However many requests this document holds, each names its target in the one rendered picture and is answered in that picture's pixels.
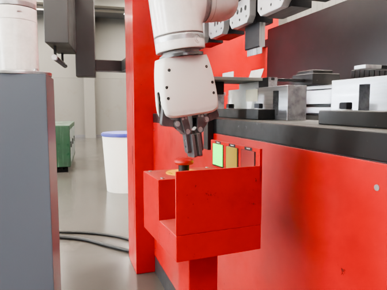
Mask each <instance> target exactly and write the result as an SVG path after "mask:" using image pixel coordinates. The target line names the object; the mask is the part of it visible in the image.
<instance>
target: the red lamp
mask: <svg viewBox="0 0 387 290"><path fill-rule="evenodd" d="M247 166H255V152H253V151H248V150H243V149H242V150H241V167H247Z"/></svg>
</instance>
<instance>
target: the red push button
mask: <svg viewBox="0 0 387 290"><path fill-rule="evenodd" d="M193 162H194V160H193V159H191V158H176V159H175V160H174V163H175V165H178V166H179V171H188V170H189V166H190V165H192V164H193Z"/></svg>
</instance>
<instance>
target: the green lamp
mask: <svg viewBox="0 0 387 290"><path fill-rule="evenodd" d="M222 157H223V145H220V144H214V143H213V164H215V165H218V166H222Z"/></svg>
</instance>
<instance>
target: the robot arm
mask: <svg viewBox="0 0 387 290"><path fill-rule="evenodd" d="M149 8H150V15H151V23H152V28H153V36H154V44H155V52H156V55H158V56H161V57H160V59H159V60H156V61H155V65H154V86H155V103H156V108H157V114H158V116H159V117H160V125H161V126H164V127H173V128H174V129H176V130H177V131H179V133H180V134H182V135H183V142H184V150H185V153H187V155H188V157H193V158H195V157H197V156H198V157H201V156H203V153H202V150H203V149H204V148H203V139H202V132H203V131H204V128H205V126H206V125H207V123H208V122H209V121H211V120H213V119H216V118H218V117H219V113H218V110H217V108H218V97H217V90H216V85H215V81H214V76H213V71H212V69H211V65H210V62H209V59H208V57H207V55H204V54H203V51H200V50H201V49H203V48H205V40H204V33H203V23H207V22H222V21H226V20H229V19H231V18H232V17H233V16H234V15H235V13H236V11H237V8H238V0H149ZM0 73H3V74H46V75H48V76H49V77H52V73H50V72H45V71H39V49H38V34H37V6H36V0H0ZM205 113H207V114H206V115H204V114H205ZM188 116H192V130H191V127H190V124H189V121H188ZM170 118H175V119H176V120H171V119H170Z"/></svg>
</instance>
